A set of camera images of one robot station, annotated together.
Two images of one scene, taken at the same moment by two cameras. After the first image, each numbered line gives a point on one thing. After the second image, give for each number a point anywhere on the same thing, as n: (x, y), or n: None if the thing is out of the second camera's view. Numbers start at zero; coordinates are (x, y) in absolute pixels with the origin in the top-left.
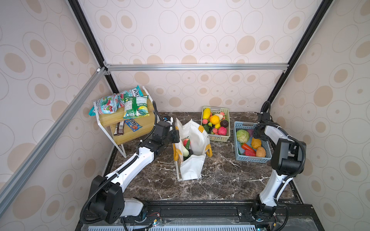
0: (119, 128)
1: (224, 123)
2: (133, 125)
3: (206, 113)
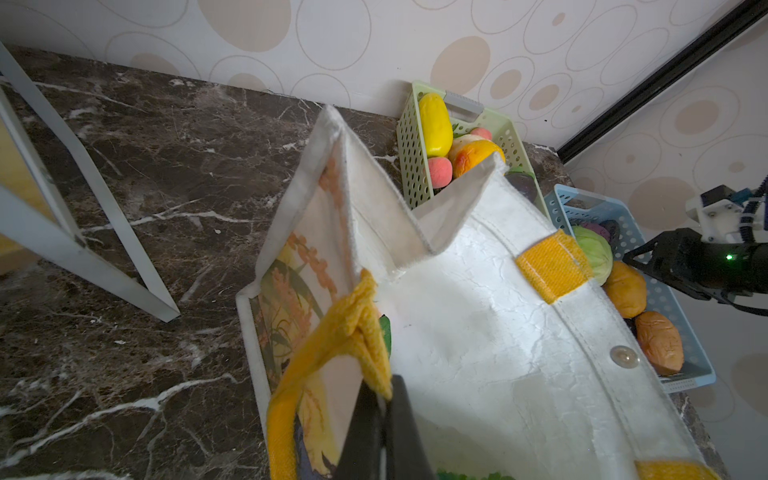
0: None
1: (523, 183)
2: None
3: (437, 124)
